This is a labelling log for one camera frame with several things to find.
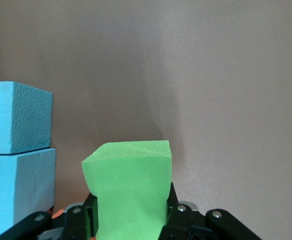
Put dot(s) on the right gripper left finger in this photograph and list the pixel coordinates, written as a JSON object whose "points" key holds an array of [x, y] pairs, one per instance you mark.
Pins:
{"points": [[71, 222]]}

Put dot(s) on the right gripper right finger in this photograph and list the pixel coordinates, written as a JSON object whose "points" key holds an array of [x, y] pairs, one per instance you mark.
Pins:
{"points": [[183, 222]]}

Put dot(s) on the orange foam cube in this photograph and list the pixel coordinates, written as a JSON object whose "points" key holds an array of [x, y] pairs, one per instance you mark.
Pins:
{"points": [[57, 213]]}

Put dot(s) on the green foam cube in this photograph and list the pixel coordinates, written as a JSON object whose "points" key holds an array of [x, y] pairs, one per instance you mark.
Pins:
{"points": [[131, 190]]}

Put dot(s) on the blue foam cube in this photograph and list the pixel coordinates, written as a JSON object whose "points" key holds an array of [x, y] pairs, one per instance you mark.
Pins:
{"points": [[16, 187], [13, 117]]}

